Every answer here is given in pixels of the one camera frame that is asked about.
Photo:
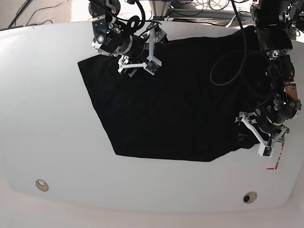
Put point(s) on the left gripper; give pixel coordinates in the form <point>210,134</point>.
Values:
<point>266,132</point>

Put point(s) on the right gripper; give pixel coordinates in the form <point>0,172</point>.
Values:
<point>140,49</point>

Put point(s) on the black t-shirt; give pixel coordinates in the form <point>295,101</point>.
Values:
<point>187,109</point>

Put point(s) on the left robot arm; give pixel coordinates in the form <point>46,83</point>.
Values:
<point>282,103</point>

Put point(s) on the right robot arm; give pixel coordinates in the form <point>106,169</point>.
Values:
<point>116,37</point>

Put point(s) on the right table grommet hole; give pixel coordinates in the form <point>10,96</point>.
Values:
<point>250,197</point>

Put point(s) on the table grommet hole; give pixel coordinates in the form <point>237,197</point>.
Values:
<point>42,185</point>
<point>250,197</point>

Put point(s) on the left table grommet hole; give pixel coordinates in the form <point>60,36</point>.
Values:
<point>42,185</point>

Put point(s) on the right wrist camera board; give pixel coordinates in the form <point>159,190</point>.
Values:
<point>152,67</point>

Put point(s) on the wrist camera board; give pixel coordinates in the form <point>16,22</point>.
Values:
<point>152,67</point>
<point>266,151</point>

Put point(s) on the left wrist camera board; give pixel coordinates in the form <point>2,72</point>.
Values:
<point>266,151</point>

